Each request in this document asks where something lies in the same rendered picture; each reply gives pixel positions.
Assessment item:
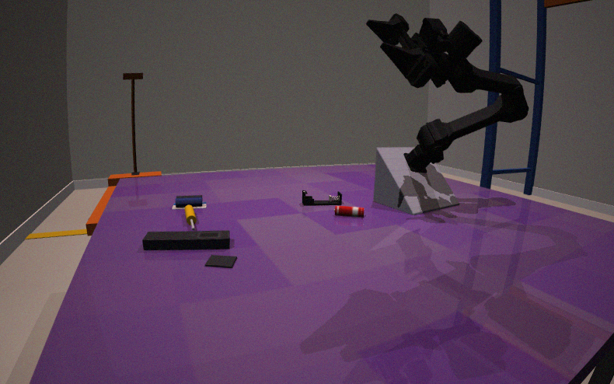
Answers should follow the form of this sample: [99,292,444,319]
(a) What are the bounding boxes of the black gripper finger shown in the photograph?
[366,16,401,43]
[380,42,426,79]

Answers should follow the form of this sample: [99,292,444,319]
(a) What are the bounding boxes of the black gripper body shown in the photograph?
[387,13,442,88]

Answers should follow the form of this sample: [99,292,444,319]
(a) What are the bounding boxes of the red and white battery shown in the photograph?
[334,206,364,218]

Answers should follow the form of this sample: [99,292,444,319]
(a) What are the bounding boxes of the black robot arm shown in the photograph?
[403,18,529,173]

